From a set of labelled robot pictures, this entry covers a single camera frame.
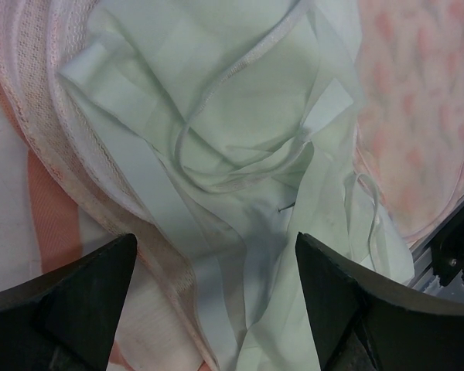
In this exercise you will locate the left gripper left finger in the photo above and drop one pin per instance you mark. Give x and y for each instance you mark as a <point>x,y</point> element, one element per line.
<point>67,319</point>

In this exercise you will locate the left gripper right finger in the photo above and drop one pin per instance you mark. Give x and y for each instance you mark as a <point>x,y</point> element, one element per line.
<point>361,320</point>

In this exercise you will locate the floral mesh laundry bag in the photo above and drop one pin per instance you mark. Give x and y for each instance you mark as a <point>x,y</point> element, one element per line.
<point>410,141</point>

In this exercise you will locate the light green bra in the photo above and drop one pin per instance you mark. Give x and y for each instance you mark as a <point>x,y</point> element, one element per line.
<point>234,122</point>

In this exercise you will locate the aluminium mounting rail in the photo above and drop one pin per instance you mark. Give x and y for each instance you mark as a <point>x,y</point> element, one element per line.
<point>425,281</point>

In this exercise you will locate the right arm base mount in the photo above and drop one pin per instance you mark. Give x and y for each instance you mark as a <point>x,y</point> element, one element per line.
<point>448,249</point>

